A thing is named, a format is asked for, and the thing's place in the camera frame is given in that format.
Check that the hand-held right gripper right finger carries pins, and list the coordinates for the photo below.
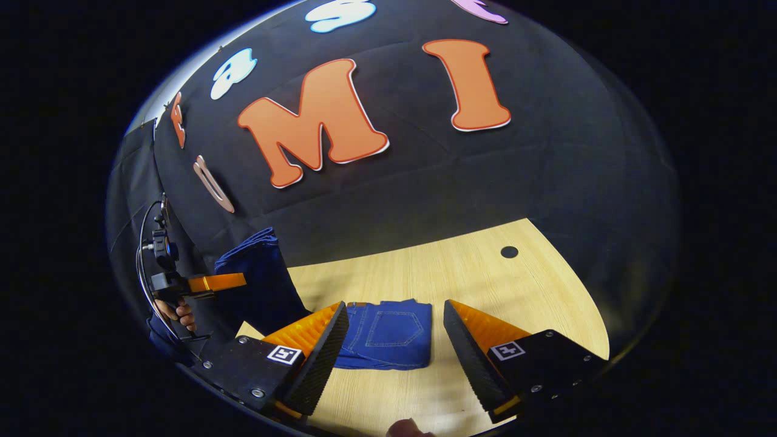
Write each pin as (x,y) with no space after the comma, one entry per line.
(473,364)

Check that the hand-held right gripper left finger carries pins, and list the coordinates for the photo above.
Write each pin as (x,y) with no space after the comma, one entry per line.
(322,364)

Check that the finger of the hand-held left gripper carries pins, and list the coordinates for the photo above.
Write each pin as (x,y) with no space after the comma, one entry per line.
(218,282)

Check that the blue jeans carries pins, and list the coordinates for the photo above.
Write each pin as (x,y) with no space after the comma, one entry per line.
(388,334)

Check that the black backdrop cloth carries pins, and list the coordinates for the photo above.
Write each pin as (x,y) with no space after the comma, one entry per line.
(425,182)

